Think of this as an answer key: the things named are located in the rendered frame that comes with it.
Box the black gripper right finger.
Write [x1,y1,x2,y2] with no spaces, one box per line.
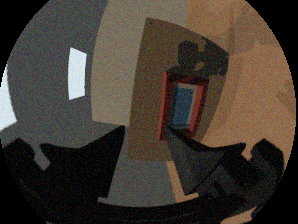
[165,125,246,196]

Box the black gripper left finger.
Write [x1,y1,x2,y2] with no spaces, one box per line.
[39,125,125,198]

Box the dark red picture frame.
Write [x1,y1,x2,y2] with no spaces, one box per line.
[157,72,209,141]

